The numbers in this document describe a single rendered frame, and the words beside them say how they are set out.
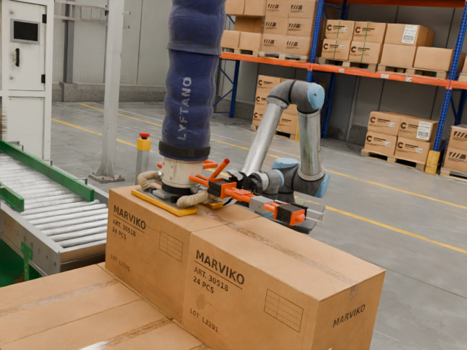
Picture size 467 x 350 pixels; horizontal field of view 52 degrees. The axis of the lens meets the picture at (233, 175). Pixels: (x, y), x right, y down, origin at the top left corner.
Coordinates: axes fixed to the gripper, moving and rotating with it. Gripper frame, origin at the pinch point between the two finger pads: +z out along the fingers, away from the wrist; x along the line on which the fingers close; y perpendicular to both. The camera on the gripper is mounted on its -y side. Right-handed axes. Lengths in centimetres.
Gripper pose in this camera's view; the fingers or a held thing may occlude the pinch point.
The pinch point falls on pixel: (226, 189)
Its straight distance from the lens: 195.9
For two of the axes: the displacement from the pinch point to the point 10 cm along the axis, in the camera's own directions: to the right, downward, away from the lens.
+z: -6.8, 1.0, -7.3
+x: 1.2, -9.6, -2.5
